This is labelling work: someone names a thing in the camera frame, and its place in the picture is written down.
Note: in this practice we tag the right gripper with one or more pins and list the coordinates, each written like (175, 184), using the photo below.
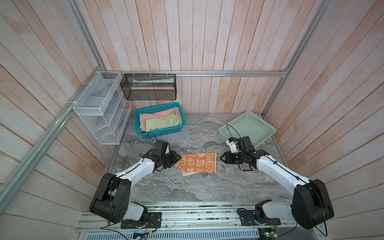
(227, 158)

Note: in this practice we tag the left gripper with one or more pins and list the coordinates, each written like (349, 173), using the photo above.
(174, 159)

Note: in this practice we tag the orange patterned towel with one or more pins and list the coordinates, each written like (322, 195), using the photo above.
(191, 164)

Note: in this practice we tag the light green towel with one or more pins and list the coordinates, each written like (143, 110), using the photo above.
(153, 122)

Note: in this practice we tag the pink towel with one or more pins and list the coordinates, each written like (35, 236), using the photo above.
(160, 114)

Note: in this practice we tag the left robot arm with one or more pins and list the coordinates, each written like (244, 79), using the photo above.
(112, 197)

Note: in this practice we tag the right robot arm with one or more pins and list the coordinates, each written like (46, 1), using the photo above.
(311, 205)

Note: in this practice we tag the light green plastic basket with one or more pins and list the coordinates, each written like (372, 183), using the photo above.
(248, 124)

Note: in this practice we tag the teal plastic basket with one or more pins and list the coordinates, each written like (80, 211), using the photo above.
(157, 109)

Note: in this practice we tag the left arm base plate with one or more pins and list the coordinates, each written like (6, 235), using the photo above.
(151, 220)

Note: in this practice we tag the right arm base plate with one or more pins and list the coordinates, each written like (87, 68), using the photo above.
(256, 218)

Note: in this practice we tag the black mesh wall basket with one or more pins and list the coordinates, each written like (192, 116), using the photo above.
(149, 87)

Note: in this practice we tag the white wire shelf rack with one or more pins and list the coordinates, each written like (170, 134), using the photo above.
(103, 109)

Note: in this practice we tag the aluminium back wall rail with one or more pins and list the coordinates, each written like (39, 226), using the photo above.
(251, 73)

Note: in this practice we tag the aluminium wall rail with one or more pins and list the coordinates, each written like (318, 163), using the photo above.
(28, 164)
(251, 73)

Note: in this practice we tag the aluminium left wall rail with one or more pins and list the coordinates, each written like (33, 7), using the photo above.
(28, 164)

